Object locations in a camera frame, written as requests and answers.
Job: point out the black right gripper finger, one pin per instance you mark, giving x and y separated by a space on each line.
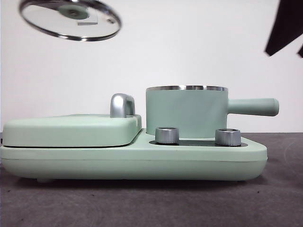
286 23
301 50

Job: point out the glass lid with green knob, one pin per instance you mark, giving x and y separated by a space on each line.
73 13

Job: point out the silver control knob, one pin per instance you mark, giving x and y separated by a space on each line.
228 137
166 136

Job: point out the green breakfast machine base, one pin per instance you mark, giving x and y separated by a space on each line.
165 160

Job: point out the green griddle cover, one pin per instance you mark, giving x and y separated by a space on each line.
71 132

